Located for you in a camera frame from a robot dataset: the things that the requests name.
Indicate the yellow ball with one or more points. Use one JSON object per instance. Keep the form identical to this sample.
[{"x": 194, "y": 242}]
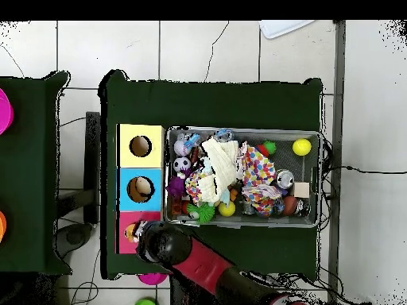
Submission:
[
  {"x": 301, "y": 147},
  {"x": 227, "y": 209}
]

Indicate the clear mesh bin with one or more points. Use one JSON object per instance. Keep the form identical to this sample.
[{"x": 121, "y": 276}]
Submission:
[{"x": 286, "y": 136}]

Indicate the large colourful dotted cloth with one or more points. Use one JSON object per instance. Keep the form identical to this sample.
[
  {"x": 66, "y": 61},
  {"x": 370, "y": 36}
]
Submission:
[{"x": 257, "y": 165}]

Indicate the cream quilted cloth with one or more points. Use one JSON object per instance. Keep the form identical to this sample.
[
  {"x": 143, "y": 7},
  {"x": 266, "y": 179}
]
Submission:
[{"x": 221, "y": 165}]

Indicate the black silver drink can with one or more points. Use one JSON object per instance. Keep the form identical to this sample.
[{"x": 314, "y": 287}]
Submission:
[{"x": 285, "y": 179}]

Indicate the brown toy football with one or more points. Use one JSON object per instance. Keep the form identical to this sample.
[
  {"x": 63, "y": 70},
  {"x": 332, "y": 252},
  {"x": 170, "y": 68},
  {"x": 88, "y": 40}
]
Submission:
[{"x": 289, "y": 206}]

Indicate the small colourful dotted cloth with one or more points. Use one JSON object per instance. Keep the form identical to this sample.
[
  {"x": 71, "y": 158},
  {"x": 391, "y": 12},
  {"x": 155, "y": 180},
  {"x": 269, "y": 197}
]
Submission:
[{"x": 194, "y": 187}]

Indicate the pink bowl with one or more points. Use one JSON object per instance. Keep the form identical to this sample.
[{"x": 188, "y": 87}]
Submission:
[
  {"x": 152, "y": 279},
  {"x": 4, "y": 111}
]

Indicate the tan plush monkey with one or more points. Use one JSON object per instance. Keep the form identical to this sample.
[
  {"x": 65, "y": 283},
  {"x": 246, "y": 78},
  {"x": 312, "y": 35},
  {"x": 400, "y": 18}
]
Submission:
[{"x": 129, "y": 233}]

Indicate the green bowl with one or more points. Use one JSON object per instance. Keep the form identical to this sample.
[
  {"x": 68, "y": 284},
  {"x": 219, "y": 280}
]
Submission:
[{"x": 145, "y": 303}]

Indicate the dark green table cloth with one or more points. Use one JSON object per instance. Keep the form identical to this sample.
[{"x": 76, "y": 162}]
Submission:
[
  {"x": 35, "y": 222},
  {"x": 206, "y": 105}
]

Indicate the pale patterned cloth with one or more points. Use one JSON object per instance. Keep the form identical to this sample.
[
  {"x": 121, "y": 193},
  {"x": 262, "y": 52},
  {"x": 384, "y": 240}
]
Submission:
[{"x": 262, "y": 198}]

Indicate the multicolour spiky caterpillar toy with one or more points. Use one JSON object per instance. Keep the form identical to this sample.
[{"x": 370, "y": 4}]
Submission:
[{"x": 266, "y": 147}]

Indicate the orange bowl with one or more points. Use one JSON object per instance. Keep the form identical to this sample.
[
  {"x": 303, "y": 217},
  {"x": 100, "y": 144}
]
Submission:
[{"x": 2, "y": 225}]

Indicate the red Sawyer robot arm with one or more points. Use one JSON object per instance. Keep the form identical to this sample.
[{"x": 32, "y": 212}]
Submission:
[{"x": 197, "y": 260}]

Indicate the wooden box with three holes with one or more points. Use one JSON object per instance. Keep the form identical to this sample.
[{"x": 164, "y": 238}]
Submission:
[{"x": 154, "y": 159}]

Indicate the pale wooden block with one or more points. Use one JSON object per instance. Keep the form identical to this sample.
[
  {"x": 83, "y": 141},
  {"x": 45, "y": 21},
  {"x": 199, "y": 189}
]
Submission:
[{"x": 302, "y": 189}]

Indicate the plain green spiky ball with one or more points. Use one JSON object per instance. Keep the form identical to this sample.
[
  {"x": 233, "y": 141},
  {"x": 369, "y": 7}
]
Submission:
[{"x": 201, "y": 212}]

